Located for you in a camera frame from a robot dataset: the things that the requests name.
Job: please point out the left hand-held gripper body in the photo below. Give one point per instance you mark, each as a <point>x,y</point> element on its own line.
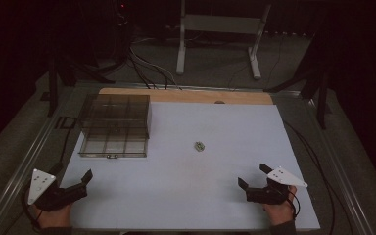
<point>40,184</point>

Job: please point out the white board sheet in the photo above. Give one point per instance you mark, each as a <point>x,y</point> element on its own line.
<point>209,189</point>

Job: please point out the aluminium frame rail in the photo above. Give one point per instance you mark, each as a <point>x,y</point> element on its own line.
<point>23,163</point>
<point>346,182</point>
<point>189,86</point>

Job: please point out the clear plastic drawer case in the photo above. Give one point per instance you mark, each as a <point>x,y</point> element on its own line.
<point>116,112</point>

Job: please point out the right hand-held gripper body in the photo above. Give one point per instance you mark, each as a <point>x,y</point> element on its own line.
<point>267,196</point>

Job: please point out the clear plastic divided drawer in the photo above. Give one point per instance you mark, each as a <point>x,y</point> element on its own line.
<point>114,147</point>

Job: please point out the black metal stand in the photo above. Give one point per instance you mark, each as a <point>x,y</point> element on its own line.
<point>321,91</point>
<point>54,81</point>

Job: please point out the small metal nut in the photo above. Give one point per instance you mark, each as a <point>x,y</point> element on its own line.
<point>199,146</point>

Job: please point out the white metal stand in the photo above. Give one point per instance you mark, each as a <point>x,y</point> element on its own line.
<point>222,24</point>

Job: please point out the person's right hand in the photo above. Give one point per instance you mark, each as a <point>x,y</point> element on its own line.
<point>280,213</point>

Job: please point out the dark equipment with red light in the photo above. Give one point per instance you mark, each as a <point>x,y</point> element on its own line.
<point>122,29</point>

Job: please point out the person's left hand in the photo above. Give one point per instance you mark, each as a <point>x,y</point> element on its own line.
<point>54,217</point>

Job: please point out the black rail bracket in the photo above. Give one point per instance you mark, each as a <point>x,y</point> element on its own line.
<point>66,122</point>

